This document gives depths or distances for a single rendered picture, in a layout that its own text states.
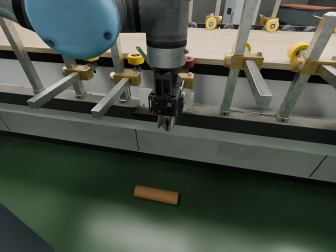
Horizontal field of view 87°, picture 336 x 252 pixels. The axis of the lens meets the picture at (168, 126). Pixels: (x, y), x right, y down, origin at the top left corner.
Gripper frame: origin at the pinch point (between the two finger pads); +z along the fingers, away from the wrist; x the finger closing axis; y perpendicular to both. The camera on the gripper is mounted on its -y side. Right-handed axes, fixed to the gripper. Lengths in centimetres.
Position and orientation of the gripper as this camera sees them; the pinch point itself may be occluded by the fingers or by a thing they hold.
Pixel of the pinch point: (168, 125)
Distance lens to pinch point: 55.8
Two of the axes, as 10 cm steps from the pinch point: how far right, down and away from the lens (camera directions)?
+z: -0.1, 8.0, 6.1
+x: 9.8, 1.3, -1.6
